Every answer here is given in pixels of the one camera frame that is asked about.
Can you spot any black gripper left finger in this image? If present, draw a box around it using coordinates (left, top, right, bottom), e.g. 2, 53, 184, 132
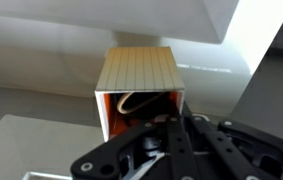
70, 114, 199, 180

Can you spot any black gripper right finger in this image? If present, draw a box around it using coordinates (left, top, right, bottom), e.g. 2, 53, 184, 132
182, 103, 283, 180

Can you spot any white box dark red inside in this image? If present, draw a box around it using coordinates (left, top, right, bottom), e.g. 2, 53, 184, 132
94, 46, 186, 143

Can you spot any white sink countertop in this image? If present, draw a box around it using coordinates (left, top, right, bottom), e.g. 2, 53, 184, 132
0, 0, 283, 101

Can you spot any beige rubber band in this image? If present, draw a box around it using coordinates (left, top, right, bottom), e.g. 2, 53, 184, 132
116, 92, 164, 115

